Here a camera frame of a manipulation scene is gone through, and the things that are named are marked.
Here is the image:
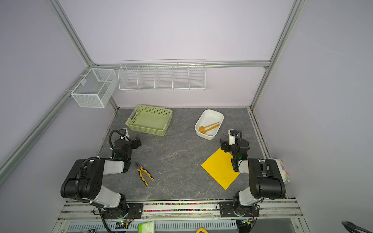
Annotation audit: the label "green white small box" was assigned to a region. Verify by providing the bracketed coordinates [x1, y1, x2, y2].
[138, 221, 155, 233]

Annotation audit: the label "black cable bottom right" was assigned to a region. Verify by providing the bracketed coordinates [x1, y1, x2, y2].
[341, 221, 371, 233]

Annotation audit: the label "white oval plastic tub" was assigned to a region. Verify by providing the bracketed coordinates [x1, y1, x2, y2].
[195, 109, 224, 140]

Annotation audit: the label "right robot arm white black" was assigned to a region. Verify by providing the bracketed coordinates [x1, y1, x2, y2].
[219, 129, 286, 218]

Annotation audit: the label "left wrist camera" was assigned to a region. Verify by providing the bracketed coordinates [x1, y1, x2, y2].
[119, 128, 129, 138]

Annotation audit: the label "long white wire shelf basket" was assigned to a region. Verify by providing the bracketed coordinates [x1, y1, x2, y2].
[118, 59, 207, 91]

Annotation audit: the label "orange wooden spoon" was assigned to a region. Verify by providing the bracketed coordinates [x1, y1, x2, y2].
[198, 122, 220, 132]

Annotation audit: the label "aluminium frame rail base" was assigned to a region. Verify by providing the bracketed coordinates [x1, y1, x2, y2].
[52, 199, 310, 233]

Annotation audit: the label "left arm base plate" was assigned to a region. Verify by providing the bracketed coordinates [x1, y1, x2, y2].
[102, 203, 144, 219]

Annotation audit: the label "yellow paper napkin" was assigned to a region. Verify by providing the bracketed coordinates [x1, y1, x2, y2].
[201, 149, 240, 190]

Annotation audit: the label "yellow black pliers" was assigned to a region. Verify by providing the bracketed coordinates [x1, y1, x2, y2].
[135, 162, 154, 186]

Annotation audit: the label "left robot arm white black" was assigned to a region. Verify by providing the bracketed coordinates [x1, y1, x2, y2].
[60, 129, 141, 219]

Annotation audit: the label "green perforated plastic basket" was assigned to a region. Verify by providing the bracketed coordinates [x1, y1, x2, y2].
[125, 105, 173, 136]

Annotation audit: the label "small white mesh basket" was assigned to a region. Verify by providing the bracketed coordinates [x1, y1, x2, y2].
[71, 69, 119, 108]

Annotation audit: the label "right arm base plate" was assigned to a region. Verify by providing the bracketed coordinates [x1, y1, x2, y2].
[216, 201, 259, 217]

